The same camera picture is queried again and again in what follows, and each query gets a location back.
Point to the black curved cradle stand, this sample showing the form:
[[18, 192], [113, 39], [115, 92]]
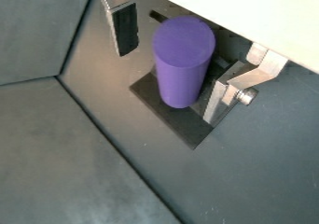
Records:
[[183, 120]]

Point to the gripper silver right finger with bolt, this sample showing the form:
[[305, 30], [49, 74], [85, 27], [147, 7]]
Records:
[[234, 86]]

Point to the purple cylinder block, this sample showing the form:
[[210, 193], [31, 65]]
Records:
[[183, 46]]

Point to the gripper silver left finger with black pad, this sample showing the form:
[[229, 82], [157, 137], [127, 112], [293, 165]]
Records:
[[122, 16]]

